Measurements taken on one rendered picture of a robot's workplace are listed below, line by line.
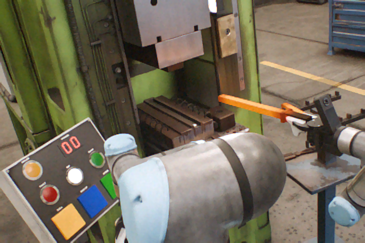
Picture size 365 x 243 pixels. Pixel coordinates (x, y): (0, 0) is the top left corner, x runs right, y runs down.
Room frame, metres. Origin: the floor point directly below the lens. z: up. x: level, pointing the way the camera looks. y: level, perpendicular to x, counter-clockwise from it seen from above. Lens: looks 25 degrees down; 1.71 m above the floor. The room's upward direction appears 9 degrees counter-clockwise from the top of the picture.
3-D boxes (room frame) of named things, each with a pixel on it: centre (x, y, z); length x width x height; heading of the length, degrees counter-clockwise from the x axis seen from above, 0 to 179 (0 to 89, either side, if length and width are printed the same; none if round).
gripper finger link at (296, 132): (1.11, -0.35, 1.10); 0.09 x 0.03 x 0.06; 32
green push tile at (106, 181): (1.11, 0.25, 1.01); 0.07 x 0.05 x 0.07; 144
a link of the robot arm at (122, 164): (0.77, 0.11, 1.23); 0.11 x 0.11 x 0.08; 18
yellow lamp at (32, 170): (1.00, 0.44, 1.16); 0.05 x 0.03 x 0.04; 119
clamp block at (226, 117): (1.59, -0.17, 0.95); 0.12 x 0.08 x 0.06; 29
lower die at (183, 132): (1.63, 0.06, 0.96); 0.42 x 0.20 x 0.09; 29
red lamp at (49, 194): (0.98, 0.41, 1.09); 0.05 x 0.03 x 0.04; 119
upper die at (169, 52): (1.63, 0.06, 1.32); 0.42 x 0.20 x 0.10; 29
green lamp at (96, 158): (1.14, 0.29, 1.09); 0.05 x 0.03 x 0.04; 119
